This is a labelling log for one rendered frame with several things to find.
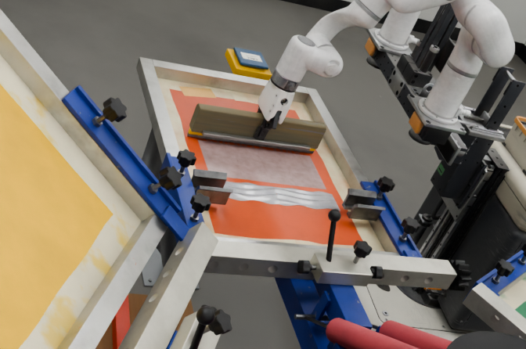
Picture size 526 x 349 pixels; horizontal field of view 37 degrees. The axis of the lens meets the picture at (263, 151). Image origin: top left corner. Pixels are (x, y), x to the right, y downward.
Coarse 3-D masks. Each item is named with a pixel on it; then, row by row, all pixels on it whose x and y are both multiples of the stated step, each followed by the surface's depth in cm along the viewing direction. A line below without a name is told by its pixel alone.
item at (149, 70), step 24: (144, 72) 223; (168, 72) 231; (192, 72) 233; (216, 72) 238; (144, 96) 219; (312, 96) 248; (168, 120) 207; (168, 144) 198; (336, 144) 230; (360, 168) 222; (240, 240) 177; (384, 240) 201
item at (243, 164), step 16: (176, 96) 226; (192, 96) 229; (192, 112) 222; (192, 144) 209; (208, 144) 212; (224, 144) 214; (208, 160) 205; (224, 160) 208; (240, 160) 211; (256, 160) 214; (240, 176) 205; (256, 176) 207; (224, 208) 191; (240, 208) 194; (256, 208) 196; (272, 208) 198; (224, 224) 186; (240, 224) 188; (256, 224) 191; (272, 224) 193
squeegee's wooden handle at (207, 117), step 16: (208, 112) 207; (224, 112) 208; (240, 112) 211; (192, 128) 208; (208, 128) 210; (224, 128) 211; (240, 128) 213; (256, 128) 214; (288, 128) 217; (304, 128) 219; (320, 128) 221; (304, 144) 223
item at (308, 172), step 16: (256, 112) 235; (288, 112) 242; (272, 160) 216; (288, 160) 219; (304, 160) 223; (320, 160) 226; (272, 176) 210; (288, 176) 213; (304, 176) 216; (320, 176) 219; (336, 192) 215; (288, 208) 201; (304, 208) 203; (288, 224) 195; (304, 224) 198; (320, 224) 200; (352, 224) 205; (304, 240) 192; (320, 240) 195; (336, 240) 197; (352, 240) 199
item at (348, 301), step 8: (320, 288) 171; (328, 288) 168; (336, 288) 167; (344, 288) 168; (352, 288) 169; (320, 296) 171; (336, 296) 165; (344, 296) 166; (352, 296) 167; (336, 304) 164; (344, 304) 164; (352, 304) 165; (360, 304) 166; (328, 312) 167; (336, 312) 164; (344, 312) 162; (352, 312) 163; (360, 312) 164; (352, 320) 161; (360, 320) 162; (368, 320) 163; (368, 328) 161
